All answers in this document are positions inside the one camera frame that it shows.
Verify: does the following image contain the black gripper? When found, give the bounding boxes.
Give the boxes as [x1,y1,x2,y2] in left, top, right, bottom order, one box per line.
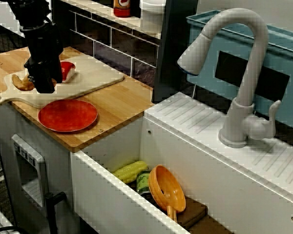
[19,21,64,94]

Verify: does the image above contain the red white toy sushi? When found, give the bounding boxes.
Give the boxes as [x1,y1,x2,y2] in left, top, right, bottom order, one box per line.
[60,61,77,84]

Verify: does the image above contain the tan toy chicken piece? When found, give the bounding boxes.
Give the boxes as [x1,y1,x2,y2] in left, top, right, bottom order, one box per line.
[11,73,58,91]

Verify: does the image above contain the red round plate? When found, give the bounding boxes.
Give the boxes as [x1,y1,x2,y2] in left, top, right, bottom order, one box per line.
[38,98,99,133]

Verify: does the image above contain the pale wooden cutting board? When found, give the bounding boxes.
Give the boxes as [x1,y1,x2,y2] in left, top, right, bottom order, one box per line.
[0,54,125,110]

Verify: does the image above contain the white tile shelf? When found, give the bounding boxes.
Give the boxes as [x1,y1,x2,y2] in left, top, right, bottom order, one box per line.
[61,0,162,39]

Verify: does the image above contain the grey dishwasher panel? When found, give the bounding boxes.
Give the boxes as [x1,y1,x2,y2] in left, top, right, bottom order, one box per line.
[11,133,49,208]

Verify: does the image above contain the red yellow bottle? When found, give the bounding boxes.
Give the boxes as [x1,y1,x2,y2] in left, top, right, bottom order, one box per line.
[113,0,132,18]

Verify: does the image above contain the white cup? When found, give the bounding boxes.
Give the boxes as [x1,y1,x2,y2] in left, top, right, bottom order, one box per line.
[139,0,167,34]

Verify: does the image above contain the yellow toy corn cob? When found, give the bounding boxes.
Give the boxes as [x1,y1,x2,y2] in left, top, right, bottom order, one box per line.
[112,160,149,184]

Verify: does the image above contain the dark upright panel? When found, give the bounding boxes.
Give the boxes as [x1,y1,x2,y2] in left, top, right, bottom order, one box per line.
[151,0,199,103]

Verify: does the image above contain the green toy can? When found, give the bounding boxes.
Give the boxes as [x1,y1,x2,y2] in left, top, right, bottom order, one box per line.
[136,170,152,195]

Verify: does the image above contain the orange toy strainer pan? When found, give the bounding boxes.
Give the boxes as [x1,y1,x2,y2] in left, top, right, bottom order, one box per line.
[147,165,187,224]

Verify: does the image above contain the white toy sink basin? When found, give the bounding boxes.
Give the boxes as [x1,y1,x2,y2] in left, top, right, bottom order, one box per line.
[69,92,293,234]

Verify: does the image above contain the grey toy faucet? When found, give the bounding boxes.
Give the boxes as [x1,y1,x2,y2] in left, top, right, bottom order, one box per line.
[177,7,282,149]

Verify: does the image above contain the teal plastic bin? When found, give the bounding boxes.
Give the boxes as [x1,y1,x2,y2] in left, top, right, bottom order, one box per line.
[185,9,293,132]

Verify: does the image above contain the black dishwasher handle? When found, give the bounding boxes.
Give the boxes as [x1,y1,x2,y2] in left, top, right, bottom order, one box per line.
[45,192,68,234]

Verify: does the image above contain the black floor cable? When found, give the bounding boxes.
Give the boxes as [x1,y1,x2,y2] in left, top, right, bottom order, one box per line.
[0,225,30,234]

